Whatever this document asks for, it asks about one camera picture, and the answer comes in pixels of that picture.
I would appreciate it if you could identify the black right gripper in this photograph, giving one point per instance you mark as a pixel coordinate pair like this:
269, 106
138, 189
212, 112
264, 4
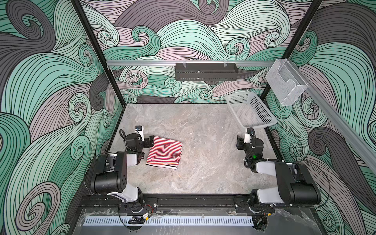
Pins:
239, 143

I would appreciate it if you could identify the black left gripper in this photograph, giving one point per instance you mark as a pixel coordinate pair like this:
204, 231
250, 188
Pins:
146, 141

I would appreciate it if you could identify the red white striped tank top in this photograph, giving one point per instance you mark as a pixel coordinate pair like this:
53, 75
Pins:
165, 152

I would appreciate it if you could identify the white plastic laundry basket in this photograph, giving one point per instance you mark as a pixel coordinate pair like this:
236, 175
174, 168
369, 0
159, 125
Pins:
249, 111

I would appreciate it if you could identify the black white striped tank top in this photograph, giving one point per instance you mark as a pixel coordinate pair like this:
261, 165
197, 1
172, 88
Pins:
163, 166

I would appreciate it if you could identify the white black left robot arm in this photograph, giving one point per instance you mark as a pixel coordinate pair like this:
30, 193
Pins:
110, 170

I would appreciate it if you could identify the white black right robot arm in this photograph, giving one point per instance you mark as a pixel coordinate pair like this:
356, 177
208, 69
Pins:
295, 185

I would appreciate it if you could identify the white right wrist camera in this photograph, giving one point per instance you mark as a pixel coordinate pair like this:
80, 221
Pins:
249, 136

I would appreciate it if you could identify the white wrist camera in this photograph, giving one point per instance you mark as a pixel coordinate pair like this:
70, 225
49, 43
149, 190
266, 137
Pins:
139, 129
249, 136

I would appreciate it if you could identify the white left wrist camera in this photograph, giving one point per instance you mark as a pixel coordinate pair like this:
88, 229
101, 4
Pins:
139, 129

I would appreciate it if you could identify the clear plastic wall bin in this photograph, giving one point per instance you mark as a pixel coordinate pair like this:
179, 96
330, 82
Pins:
286, 81

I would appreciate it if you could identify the aluminium rail back wall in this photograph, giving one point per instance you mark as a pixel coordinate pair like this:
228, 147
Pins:
173, 62

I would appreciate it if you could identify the aluminium rail wall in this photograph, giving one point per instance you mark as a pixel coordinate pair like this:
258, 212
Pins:
323, 92
173, 62

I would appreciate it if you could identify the black wall shelf tray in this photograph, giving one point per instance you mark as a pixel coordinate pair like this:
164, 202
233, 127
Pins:
213, 72

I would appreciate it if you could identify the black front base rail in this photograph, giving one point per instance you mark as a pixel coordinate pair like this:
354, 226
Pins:
164, 203

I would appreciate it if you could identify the white slotted cable duct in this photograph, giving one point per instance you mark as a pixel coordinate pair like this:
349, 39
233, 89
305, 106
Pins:
172, 221

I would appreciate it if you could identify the aluminium rail right wall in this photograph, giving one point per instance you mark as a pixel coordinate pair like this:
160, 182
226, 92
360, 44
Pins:
323, 92

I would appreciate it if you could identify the black frame post left rear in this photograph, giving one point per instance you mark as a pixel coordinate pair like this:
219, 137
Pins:
93, 40

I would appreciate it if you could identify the black frame post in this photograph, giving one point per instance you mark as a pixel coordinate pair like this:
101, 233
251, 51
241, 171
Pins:
93, 40
298, 35

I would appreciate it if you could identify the black frame post right rear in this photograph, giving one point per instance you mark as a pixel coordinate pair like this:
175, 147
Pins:
298, 35

